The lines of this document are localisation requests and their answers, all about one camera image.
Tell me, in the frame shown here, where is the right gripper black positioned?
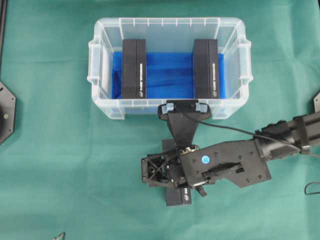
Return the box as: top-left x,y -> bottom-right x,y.
141,140 -> 272,197

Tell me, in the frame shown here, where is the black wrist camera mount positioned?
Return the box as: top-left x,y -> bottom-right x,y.
157,99 -> 212,150

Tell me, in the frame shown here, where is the black camera box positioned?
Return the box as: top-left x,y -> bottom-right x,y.
162,139 -> 192,207
192,39 -> 220,99
121,39 -> 147,99

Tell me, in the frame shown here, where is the blue cloth case liner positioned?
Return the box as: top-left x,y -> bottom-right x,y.
112,51 -> 226,99

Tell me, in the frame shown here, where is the clear plastic storage case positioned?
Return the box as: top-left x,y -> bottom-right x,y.
87,17 -> 253,120

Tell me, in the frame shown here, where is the black camera cable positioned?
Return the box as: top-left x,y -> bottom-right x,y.
182,110 -> 320,159

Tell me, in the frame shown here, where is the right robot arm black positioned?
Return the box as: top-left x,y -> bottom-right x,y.
141,112 -> 320,196

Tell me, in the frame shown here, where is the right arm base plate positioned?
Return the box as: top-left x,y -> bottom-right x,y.
313,92 -> 320,113

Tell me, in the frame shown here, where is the black cable loop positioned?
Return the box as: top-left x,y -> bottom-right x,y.
303,182 -> 320,196

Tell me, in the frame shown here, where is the small dark pointed object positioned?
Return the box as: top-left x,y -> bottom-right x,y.
50,225 -> 68,240

